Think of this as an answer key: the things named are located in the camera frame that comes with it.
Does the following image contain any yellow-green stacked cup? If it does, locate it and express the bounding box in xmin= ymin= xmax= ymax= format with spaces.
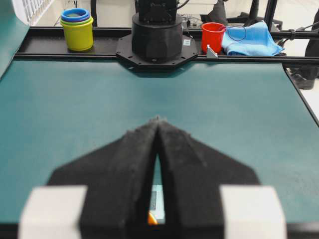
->
xmin=60 ymin=17 xmax=94 ymax=51

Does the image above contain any black cable on cloth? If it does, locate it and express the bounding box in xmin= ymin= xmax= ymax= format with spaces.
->
xmin=225 ymin=24 xmax=248 ymax=42

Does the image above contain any blue cloth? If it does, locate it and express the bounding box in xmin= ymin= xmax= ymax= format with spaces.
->
xmin=222 ymin=21 xmax=284 ymax=56

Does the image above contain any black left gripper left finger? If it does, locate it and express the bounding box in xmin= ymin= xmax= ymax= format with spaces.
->
xmin=18 ymin=119 xmax=158 ymax=239

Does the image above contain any blue nested cup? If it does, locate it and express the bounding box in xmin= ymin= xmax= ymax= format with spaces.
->
xmin=61 ymin=8 xmax=90 ymax=22

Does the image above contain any red plastic cup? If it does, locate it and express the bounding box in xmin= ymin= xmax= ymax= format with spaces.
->
xmin=201 ymin=22 xmax=226 ymax=53

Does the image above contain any green nested cup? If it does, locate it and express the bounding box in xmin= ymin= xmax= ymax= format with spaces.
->
xmin=60 ymin=17 xmax=91 ymax=25

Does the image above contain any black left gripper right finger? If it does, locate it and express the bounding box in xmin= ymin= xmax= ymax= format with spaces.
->
xmin=157 ymin=119 xmax=287 ymax=239

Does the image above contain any orange plastic cup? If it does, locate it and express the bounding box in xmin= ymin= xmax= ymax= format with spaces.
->
xmin=148 ymin=211 xmax=158 ymax=226

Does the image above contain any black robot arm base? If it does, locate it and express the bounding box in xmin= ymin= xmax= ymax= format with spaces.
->
xmin=116 ymin=0 xmax=198 ymax=69

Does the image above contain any white label sticker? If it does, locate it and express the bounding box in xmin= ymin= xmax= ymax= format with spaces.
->
xmin=150 ymin=185 xmax=165 ymax=224

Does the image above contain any white plastic basket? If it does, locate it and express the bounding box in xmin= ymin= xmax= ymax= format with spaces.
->
xmin=11 ymin=0 xmax=54 ymax=26

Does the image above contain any black aluminium frame rail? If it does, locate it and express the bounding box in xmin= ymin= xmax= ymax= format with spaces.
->
xmin=14 ymin=27 xmax=319 ymax=67

